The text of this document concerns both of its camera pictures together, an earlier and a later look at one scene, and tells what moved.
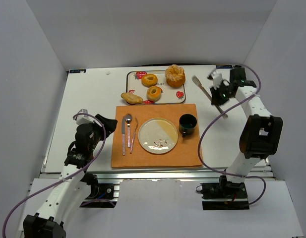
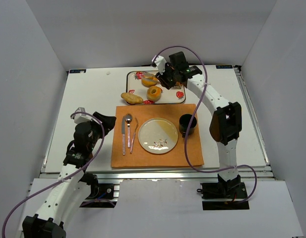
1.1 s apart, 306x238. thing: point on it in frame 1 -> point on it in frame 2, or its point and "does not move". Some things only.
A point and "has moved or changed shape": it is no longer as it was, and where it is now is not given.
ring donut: x=149 y=80 does not move
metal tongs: x=195 y=79 has moved or changed shape
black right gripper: x=216 y=94 -> x=166 y=77
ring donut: x=155 y=96 does not move
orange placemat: x=186 y=152 does not move
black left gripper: x=101 y=126 does not move
